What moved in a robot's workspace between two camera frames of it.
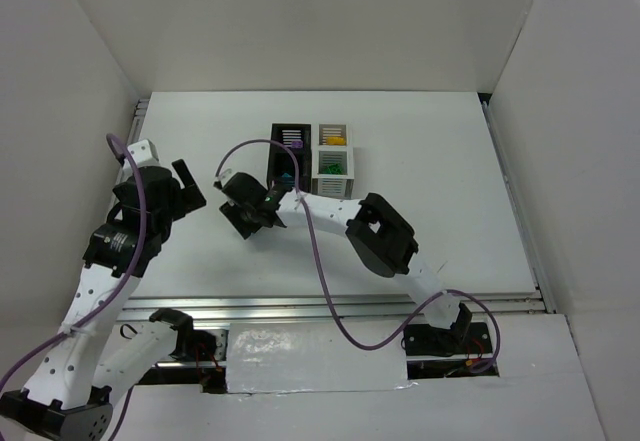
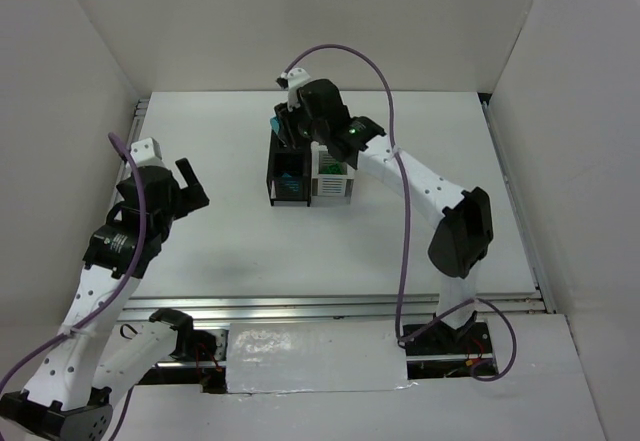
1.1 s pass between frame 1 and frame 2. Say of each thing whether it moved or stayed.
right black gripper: moved
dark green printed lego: stayed
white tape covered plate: stayed
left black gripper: stayed
